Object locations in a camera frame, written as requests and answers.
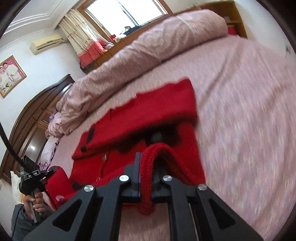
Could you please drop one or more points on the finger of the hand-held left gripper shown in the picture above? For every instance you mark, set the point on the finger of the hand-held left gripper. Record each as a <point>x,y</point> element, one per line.
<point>50,172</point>

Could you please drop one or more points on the wooden windowsill cabinet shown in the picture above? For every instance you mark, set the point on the wooden windowsill cabinet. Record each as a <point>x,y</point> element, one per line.
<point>233,14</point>

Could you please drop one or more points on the dark wooden headboard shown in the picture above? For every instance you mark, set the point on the dark wooden headboard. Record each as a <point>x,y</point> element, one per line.
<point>30,120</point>

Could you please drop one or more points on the wall air conditioner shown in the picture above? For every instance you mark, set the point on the wall air conditioner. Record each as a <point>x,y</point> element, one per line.
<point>46,44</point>

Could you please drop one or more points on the red item in shelf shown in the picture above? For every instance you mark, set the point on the red item in shelf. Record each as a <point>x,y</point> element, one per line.
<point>232,30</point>

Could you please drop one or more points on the person's left forearm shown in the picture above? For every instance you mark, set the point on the person's left forearm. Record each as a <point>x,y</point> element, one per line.
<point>22,227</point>

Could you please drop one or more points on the wall socket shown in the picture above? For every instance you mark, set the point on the wall socket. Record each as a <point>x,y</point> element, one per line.
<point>288,51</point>

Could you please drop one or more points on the small red box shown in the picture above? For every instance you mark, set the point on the small red box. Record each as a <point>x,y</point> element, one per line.
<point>113,38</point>

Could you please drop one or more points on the purple pillow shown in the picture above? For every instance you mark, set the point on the purple pillow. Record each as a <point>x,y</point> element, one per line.
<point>55,118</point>

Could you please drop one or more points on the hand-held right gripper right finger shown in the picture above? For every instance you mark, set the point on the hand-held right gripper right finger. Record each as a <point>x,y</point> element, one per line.
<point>159,176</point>

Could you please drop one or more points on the pink floral duvet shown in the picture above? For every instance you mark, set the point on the pink floral duvet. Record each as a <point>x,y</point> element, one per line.
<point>150,51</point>

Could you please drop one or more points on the wooden framed window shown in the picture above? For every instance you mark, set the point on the wooden framed window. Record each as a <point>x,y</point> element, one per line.
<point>122,11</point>

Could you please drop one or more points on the white pillow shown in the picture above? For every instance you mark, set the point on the white pillow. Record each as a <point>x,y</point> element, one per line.
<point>49,150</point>

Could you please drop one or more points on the red knit cardigan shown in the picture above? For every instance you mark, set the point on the red knit cardigan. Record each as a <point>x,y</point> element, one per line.
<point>161,104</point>

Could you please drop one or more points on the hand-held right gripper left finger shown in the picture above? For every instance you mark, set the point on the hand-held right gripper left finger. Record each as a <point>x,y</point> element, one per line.
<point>137,166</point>

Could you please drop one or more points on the framed wall photo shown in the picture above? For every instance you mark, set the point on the framed wall photo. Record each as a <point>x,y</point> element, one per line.
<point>10,75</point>

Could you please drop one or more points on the cream and red curtain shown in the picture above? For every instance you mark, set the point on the cream and red curtain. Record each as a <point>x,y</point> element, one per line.
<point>81,37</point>

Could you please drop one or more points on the person's left hand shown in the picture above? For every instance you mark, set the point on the person's left hand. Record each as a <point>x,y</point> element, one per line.
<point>29,205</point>

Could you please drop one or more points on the pile of clothes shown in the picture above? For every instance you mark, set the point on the pile of clothes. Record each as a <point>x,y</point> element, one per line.
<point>131,30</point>

